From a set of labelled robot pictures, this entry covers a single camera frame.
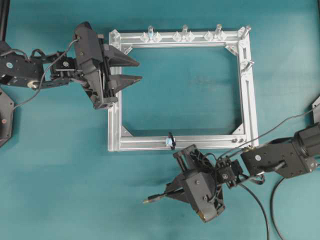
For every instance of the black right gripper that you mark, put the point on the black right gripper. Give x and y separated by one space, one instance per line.
197 184

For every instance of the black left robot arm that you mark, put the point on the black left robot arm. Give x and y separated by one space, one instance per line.
39 70

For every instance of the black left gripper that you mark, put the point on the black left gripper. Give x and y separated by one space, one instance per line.
92 56

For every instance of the black table edge rail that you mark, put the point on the black table edge rail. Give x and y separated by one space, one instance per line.
4 14

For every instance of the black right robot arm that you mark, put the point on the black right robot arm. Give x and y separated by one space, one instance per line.
289 157

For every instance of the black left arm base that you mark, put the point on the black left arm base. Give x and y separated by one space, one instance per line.
6 117

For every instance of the clear corner post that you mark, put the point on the clear corner post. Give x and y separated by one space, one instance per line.
247 30

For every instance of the clear right post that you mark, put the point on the clear right post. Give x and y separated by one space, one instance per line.
217 31

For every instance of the clear middle post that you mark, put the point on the clear middle post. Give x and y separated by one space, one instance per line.
184 32

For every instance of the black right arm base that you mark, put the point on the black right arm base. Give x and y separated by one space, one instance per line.
315 115

